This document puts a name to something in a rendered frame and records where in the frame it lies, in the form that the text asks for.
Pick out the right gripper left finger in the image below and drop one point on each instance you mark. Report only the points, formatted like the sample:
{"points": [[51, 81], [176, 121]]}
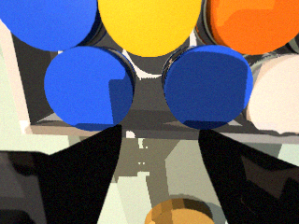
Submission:
{"points": [[66, 187]]}

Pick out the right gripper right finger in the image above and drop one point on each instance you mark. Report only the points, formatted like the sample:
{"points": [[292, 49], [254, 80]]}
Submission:
{"points": [[252, 187]]}

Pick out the beige rectangular tray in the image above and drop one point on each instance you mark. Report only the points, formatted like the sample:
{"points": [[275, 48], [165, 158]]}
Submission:
{"points": [[149, 115]]}

